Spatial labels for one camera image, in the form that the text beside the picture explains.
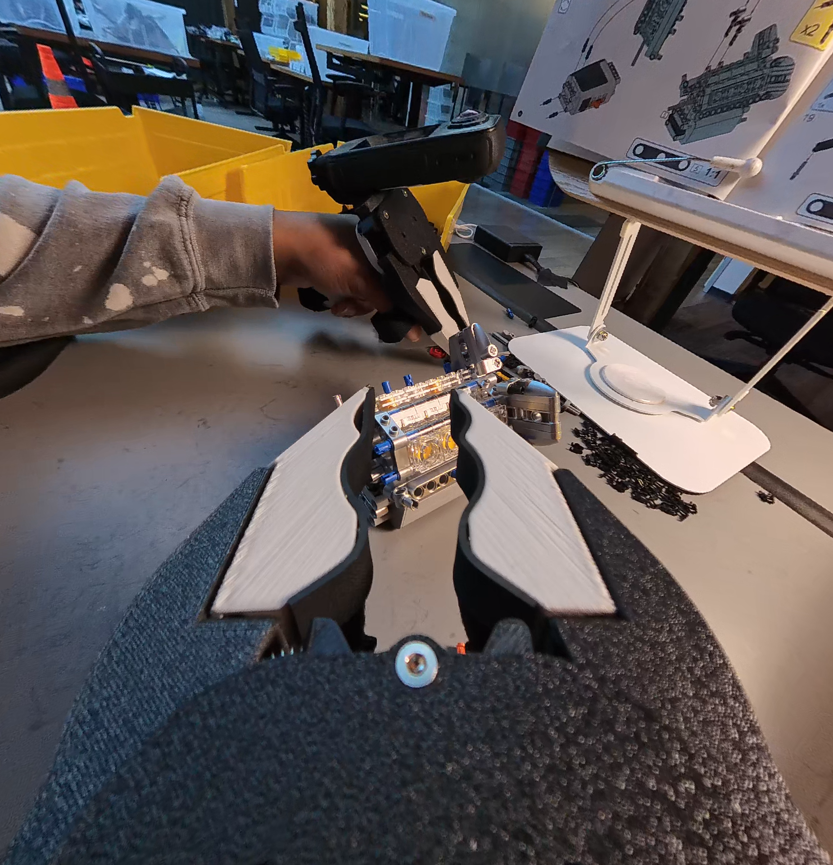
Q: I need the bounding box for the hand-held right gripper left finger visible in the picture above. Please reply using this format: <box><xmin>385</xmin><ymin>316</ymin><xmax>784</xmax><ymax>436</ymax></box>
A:
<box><xmin>208</xmin><ymin>388</ymin><xmax>377</xmax><ymax>650</ymax></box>

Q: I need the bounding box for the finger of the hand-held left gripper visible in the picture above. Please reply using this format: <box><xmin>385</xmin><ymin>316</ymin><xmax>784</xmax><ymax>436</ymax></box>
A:
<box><xmin>387</xmin><ymin>268</ymin><xmax>451</xmax><ymax>359</ymax></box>
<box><xmin>414</xmin><ymin>248</ymin><xmax>493</xmax><ymax>371</ymax></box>

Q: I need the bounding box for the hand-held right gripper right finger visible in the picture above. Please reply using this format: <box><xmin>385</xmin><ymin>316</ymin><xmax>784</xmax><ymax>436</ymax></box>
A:
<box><xmin>451</xmin><ymin>390</ymin><xmax>619</xmax><ymax>652</ymax></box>

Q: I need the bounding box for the toy brick engine model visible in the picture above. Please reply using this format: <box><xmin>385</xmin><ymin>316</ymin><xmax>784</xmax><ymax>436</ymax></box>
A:
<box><xmin>339</xmin><ymin>325</ymin><xmax>566</xmax><ymax>531</ymax></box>

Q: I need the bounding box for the person's left forearm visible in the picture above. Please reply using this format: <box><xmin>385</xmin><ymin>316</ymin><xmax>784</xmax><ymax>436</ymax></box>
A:
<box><xmin>0</xmin><ymin>173</ymin><xmax>282</xmax><ymax>352</ymax></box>

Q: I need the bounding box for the grey desk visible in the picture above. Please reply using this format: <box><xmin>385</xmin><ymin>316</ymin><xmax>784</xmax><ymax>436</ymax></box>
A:
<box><xmin>0</xmin><ymin>183</ymin><xmax>833</xmax><ymax>865</ymax></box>

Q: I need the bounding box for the background desk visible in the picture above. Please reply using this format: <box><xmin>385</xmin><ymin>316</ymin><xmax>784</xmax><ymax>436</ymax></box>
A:
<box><xmin>0</xmin><ymin>21</ymin><xmax>204</xmax><ymax>112</ymax></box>

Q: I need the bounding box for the person's left hand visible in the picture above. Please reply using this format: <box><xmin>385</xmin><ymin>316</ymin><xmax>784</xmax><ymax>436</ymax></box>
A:
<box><xmin>271</xmin><ymin>207</ymin><xmax>393</xmax><ymax>323</ymax></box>

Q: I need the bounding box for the black power adapter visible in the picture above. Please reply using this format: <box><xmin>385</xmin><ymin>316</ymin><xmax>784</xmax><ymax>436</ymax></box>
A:
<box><xmin>471</xmin><ymin>223</ymin><xmax>542</xmax><ymax>266</ymax></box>

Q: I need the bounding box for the pile of black pins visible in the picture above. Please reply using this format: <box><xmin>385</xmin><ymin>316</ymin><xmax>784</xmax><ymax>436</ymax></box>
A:
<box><xmin>566</xmin><ymin>419</ymin><xmax>698</xmax><ymax>521</ymax></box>

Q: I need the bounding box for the clear plastic storage box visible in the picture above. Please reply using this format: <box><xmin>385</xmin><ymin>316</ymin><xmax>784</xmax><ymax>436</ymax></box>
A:
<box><xmin>370</xmin><ymin>0</ymin><xmax>458</xmax><ymax>71</ymax></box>

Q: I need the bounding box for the black office chair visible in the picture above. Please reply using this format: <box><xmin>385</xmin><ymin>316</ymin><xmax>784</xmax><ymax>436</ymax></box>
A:
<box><xmin>239</xmin><ymin>0</ymin><xmax>380</xmax><ymax>143</ymax></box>

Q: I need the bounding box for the white book stand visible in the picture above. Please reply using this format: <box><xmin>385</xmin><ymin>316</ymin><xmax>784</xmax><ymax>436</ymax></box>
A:
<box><xmin>509</xmin><ymin>160</ymin><xmax>833</xmax><ymax>494</ymax></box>

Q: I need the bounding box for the building instruction booklet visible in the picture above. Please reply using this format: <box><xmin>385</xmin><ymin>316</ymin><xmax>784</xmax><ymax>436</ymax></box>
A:
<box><xmin>512</xmin><ymin>0</ymin><xmax>833</xmax><ymax>237</ymax></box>

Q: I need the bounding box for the large yellow plastic bin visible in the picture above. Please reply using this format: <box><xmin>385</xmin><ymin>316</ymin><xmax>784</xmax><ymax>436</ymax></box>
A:
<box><xmin>0</xmin><ymin>106</ymin><xmax>293</xmax><ymax>204</ymax></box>

